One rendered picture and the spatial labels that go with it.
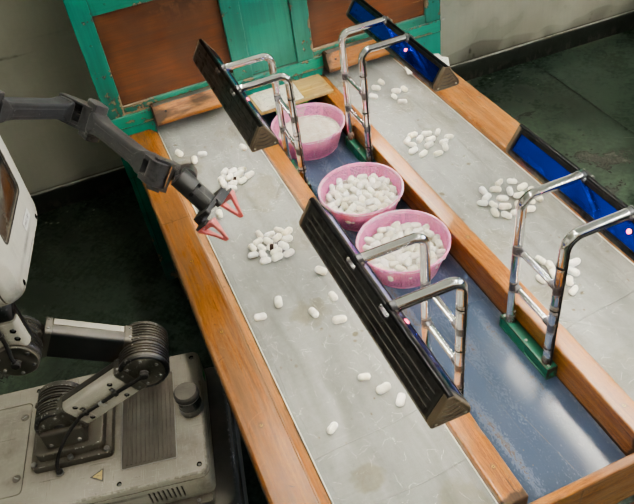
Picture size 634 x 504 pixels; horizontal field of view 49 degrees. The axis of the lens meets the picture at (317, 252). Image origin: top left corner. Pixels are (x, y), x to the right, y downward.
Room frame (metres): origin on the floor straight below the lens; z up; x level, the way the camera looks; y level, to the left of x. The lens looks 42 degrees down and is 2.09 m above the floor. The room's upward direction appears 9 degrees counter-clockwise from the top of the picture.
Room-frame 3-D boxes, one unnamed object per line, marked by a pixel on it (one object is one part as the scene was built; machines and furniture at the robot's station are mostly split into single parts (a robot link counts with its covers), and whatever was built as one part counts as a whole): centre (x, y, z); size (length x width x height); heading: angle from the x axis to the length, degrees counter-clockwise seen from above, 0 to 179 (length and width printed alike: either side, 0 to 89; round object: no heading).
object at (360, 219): (1.72, -0.16, 0.72); 0.27 x 0.27 x 0.10
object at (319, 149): (2.15, -0.04, 0.72); 0.27 x 0.27 x 0.10
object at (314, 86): (2.36, 0.02, 0.77); 0.33 x 0.15 x 0.01; 106
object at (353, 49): (2.50, -0.29, 0.83); 0.30 x 0.06 x 0.07; 106
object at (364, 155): (2.04, -0.28, 0.90); 0.20 x 0.19 x 0.45; 16
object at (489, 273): (1.61, -0.37, 0.71); 1.81 x 0.05 x 0.11; 16
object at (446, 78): (2.06, -0.36, 1.08); 0.62 x 0.08 x 0.07; 16
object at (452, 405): (0.97, -0.09, 1.08); 0.62 x 0.08 x 0.07; 16
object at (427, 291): (0.99, -0.17, 0.90); 0.20 x 0.19 x 0.45; 16
